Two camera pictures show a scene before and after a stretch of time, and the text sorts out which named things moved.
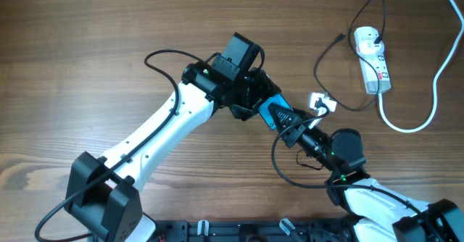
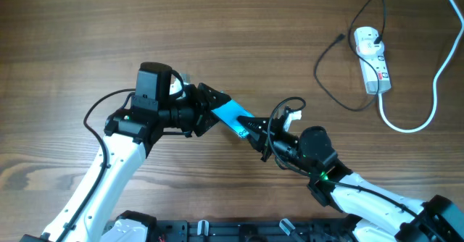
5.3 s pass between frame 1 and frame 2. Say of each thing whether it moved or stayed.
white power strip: stayed
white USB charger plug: stayed
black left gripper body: moved
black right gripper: moved
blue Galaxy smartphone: moved
